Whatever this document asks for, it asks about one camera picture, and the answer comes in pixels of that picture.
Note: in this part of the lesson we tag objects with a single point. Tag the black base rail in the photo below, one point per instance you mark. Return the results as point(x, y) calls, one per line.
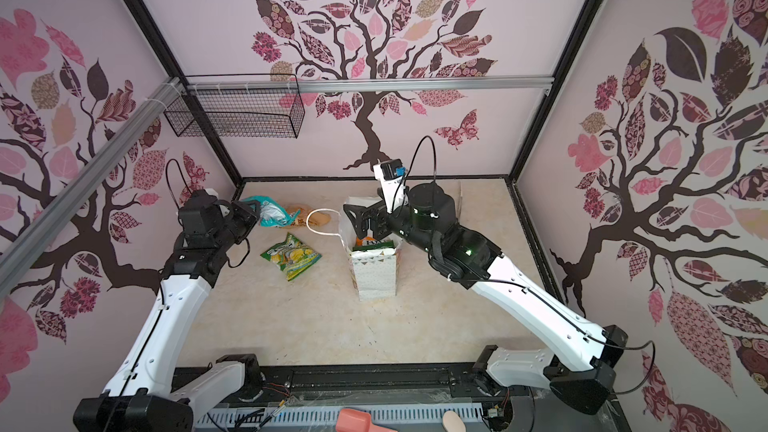
point(517, 408)

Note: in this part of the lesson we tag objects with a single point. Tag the aluminium rail back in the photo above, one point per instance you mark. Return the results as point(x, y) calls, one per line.
point(376, 85)

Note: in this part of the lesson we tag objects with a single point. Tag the white slotted cable duct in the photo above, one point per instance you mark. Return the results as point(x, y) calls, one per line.
point(316, 418)

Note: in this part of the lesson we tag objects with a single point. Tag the black wire basket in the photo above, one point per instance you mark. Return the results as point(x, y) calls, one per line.
point(261, 105)

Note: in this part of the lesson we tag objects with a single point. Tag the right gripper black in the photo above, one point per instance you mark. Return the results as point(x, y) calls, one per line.
point(378, 213)

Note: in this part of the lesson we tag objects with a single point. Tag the aluminium rail left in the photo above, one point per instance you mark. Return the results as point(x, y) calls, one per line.
point(19, 258)

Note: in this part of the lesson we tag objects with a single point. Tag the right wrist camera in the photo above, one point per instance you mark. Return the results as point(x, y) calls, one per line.
point(391, 175)

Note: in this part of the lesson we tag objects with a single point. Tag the teal snack packet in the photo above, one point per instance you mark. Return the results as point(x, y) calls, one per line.
point(271, 214)

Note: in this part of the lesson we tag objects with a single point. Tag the aluminium rail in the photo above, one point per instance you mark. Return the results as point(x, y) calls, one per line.
point(19, 258)
point(376, 85)

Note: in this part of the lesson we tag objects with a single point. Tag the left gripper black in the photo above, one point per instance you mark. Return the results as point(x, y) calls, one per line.
point(249, 212)

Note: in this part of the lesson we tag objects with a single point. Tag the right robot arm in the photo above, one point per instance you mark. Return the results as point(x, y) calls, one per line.
point(577, 362)

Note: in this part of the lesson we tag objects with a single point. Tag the beige round object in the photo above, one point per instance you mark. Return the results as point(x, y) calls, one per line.
point(452, 422)

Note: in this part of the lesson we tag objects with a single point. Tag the green snack packet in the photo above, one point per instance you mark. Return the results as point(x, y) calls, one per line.
point(291, 256)
point(364, 246)

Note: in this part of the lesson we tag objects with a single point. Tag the pink plastic scoop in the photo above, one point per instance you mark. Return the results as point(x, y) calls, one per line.
point(351, 420)

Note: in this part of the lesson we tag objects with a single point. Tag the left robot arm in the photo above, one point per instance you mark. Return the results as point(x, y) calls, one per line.
point(140, 396)

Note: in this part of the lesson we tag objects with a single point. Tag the white patterned paper bag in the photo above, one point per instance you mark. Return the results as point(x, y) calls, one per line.
point(374, 273)

